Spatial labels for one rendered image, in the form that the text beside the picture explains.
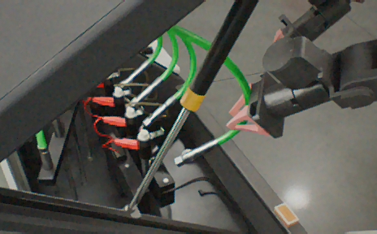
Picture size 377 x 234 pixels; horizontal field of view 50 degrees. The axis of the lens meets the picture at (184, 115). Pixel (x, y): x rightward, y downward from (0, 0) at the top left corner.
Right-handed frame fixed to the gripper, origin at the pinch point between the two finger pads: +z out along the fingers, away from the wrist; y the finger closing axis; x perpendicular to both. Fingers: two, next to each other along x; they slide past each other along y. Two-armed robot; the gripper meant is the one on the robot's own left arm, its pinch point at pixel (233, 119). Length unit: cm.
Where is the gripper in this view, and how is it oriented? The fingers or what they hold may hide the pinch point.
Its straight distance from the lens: 75.9
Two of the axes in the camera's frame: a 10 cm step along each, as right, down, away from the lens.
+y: -2.3, 7.9, -5.8
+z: -6.7, 3.0, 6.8
